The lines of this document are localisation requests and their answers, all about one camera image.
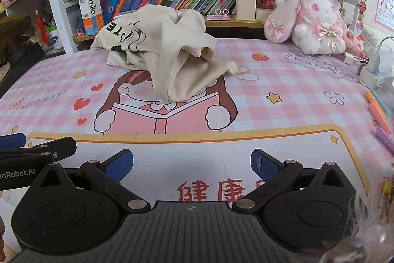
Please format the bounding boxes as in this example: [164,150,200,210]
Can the small pink scissors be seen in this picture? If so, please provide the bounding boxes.
[206,8,231,21]

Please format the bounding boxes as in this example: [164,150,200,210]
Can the white jar with blue label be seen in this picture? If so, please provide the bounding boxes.
[46,24,65,51]

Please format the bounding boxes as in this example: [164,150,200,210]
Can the small cream holder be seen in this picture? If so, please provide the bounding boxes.
[255,7,276,21]

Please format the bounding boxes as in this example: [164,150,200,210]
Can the upright white and orange box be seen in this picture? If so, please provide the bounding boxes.
[78,0,107,36]

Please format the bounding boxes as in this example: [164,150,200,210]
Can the small white plug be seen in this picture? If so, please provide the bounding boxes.
[343,52,358,66]

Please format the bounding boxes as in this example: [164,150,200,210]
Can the pale fuzzy fringe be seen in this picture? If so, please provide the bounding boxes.
[317,183,394,263]

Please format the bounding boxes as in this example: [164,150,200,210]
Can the cream canvas tote bag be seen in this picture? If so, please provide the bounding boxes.
[91,4,238,103]

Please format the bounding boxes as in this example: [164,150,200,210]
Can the small pink plush toy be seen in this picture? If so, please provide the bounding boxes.
[343,27,367,59]

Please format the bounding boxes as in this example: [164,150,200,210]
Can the pink checked cartoon desk mat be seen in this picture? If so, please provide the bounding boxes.
[0,37,394,254]

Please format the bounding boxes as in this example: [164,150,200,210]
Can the pink and white plush bunny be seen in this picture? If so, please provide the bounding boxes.
[264,0,350,55]

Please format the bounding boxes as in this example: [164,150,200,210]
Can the olive brown cloth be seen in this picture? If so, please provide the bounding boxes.
[0,14,40,66]

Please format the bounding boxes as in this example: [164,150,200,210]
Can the white plastic device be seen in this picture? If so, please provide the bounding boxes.
[359,35,394,89]

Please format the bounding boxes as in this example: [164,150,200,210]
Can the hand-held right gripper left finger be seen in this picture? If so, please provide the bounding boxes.
[39,150,151,215]

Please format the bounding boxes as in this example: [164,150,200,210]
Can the red bottle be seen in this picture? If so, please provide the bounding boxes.
[32,0,50,45]

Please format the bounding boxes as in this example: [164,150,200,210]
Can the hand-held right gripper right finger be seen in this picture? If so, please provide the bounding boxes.
[231,148,358,216]

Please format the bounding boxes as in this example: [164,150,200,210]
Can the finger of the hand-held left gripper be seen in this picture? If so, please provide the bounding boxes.
[0,137,77,162]
[0,133,27,148]

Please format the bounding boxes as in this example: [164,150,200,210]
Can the red reindeer wall sticker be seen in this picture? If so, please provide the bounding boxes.
[355,0,370,32]

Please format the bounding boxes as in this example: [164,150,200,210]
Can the cream pen holder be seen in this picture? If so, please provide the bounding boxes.
[235,0,257,21]

